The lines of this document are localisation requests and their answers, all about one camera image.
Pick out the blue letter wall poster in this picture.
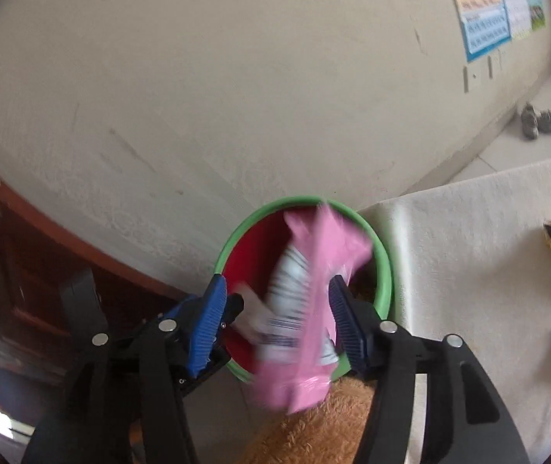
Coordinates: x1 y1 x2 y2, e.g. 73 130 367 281
442 0 513 64

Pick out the dark red wooden cabinet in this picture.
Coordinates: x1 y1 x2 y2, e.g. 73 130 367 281
0 142 201 399

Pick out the red bin with green rim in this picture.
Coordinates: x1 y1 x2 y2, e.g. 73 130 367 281
213 195 395 384

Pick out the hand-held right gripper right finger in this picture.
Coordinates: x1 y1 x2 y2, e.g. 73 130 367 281
328 275 530 464

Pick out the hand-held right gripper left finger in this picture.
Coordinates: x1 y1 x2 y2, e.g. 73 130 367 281
21 273 246 464

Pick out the pink snack bag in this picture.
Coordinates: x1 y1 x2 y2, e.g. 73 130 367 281
233 200 374 415

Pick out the white table cloth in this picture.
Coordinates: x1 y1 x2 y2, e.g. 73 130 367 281
355 149 551 464

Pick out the brown plush toy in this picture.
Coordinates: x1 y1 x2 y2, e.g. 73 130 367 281
245 376 379 464

